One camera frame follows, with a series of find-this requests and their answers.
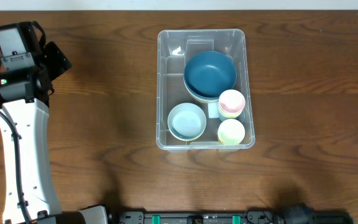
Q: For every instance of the dark blue bowl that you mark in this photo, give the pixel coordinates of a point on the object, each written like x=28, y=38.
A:
x=194, y=95
x=210, y=73

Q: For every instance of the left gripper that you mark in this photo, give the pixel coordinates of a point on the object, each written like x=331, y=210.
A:
x=56, y=59

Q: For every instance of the yellow cup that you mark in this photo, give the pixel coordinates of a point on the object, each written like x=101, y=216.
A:
x=221, y=110
x=229, y=140

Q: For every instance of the small grey bowl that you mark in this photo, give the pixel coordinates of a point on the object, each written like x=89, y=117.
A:
x=187, y=121

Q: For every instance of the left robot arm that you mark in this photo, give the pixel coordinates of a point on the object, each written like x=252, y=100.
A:
x=28, y=66

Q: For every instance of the white label in bin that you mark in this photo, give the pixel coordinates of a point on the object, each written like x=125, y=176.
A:
x=213, y=111

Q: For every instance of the large cream bowl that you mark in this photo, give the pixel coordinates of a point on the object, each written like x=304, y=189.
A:
x=202, y=100

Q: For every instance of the pink plastic cup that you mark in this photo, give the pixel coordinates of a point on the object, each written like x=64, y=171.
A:
x=231, y=101

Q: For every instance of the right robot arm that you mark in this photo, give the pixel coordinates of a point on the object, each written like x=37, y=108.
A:
x=298, y=214

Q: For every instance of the cream plastic cup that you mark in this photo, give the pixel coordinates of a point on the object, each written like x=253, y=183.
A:
x=232, y=128

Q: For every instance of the light blue plastic cup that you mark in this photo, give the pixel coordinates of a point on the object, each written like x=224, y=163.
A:
x=224, y=116

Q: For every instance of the clear plastic storage bin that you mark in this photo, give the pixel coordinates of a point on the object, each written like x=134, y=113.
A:
x=175, y=48

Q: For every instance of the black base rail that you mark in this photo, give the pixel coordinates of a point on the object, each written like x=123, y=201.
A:
x=255, y=216

